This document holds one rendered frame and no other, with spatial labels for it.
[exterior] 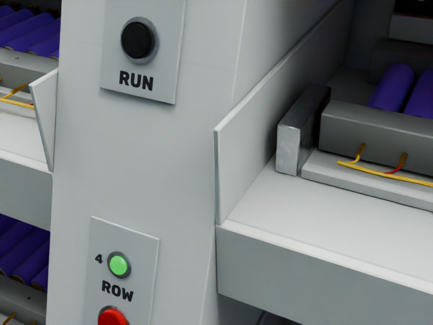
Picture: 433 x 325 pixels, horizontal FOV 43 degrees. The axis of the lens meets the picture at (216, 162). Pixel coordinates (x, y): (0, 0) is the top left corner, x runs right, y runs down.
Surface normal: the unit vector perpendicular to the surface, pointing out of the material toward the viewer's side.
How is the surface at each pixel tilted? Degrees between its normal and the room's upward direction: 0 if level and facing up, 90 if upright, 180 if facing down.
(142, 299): 90
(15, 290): 19
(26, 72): 109
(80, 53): 90
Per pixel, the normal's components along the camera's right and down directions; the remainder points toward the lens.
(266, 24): 0.89, 0.24
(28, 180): -0.45, 0.51
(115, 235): -0.43, 0.21
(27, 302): -0.02, -0.83
